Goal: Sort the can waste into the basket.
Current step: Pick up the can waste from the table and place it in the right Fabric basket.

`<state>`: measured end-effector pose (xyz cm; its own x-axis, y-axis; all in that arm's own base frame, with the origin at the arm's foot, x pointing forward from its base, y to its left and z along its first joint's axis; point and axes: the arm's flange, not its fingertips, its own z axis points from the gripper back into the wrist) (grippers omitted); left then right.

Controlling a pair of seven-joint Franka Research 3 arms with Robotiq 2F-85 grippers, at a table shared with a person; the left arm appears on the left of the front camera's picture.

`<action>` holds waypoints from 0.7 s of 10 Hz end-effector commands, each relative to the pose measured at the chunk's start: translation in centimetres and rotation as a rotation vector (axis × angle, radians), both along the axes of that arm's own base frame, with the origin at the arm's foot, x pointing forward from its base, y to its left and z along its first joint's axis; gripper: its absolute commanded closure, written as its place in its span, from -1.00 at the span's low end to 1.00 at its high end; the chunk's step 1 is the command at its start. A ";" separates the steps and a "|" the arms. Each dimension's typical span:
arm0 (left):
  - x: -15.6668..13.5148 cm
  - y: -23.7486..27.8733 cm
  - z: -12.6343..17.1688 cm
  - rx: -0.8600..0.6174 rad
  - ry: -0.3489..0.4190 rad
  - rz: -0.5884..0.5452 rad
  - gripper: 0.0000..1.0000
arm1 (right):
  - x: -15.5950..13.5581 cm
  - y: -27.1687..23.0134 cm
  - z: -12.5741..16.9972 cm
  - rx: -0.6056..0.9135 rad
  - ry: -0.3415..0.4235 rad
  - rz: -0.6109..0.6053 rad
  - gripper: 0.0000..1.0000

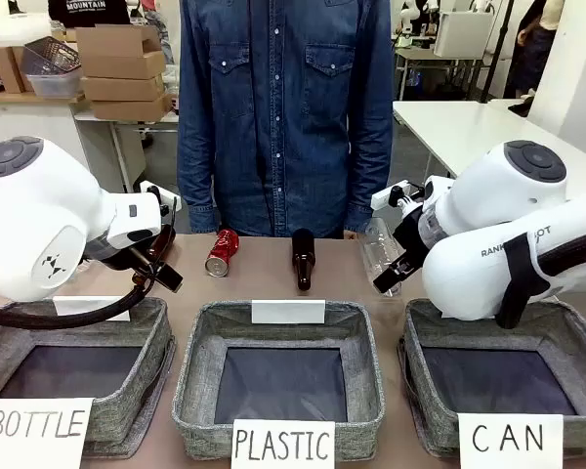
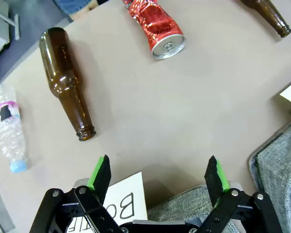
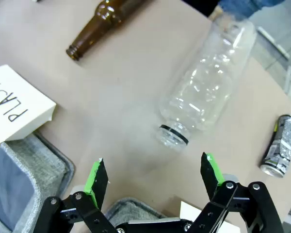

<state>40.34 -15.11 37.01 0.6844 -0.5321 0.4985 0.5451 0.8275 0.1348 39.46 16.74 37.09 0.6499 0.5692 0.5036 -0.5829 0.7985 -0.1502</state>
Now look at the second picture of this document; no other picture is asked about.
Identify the grey fabric basket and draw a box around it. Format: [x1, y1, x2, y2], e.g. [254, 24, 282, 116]
[146, 184, 241, 233]
[248, 118, 291, 233]

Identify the person's blue jeans leg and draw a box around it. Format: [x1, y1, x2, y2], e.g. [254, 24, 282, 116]
[52, 0, 97, 15]

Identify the brown glass bottle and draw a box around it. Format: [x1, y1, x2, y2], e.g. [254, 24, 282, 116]
[38, 27, 97, 142]
[240, 0, 291, 38]

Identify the white metal furniture frame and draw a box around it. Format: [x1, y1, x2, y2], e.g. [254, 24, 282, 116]
[0, 0, 21, 64]

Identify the white paper label sign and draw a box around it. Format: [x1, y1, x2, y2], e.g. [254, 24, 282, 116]
[65, 171, 148, 233]

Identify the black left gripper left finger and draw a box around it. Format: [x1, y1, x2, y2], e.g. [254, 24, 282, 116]
[30, 154, 123, 233]

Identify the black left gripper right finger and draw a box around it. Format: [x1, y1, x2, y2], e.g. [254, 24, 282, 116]
[196, 155, 283, 233]

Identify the crushed clear plastic bottle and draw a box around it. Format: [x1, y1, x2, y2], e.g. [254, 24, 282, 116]
[0, 83, 30, 173]

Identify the crushed red can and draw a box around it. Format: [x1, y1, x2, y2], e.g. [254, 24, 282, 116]
[122, 0, 187, 60]

